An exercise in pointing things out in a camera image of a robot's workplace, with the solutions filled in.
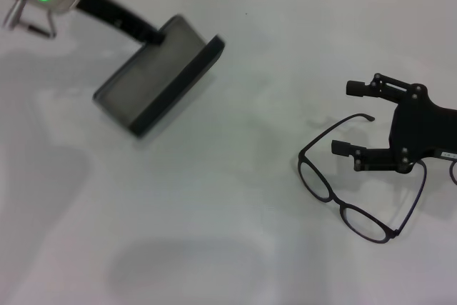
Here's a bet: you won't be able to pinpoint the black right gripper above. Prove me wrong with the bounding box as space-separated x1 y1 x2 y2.
331 72 457 176

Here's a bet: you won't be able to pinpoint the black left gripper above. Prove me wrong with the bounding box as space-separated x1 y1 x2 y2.
76 0 166 46

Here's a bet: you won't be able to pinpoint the black glasses case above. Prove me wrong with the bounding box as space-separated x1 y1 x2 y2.
91 14 226 140

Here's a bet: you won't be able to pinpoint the black frame glasses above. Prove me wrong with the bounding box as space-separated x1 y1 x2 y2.
297 112 429 245

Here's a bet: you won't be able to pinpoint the left wrist cable with connectors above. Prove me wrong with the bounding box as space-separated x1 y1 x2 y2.
1 0 58 39

